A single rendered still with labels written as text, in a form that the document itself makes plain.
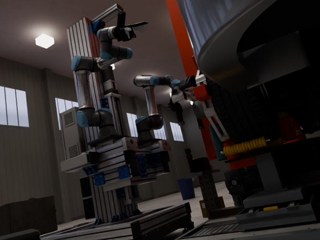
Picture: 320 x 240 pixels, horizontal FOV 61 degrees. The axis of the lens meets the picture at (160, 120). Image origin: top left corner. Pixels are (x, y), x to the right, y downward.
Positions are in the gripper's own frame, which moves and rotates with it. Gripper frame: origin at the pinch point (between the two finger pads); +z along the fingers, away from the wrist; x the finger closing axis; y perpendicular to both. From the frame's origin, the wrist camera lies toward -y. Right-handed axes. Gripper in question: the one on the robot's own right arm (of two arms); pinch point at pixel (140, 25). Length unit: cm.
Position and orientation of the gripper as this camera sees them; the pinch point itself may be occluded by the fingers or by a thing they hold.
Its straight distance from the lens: 161.0
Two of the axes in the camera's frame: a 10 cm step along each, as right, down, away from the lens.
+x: -5.8, 4.9, -6.6
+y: 2.4, 8.7, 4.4
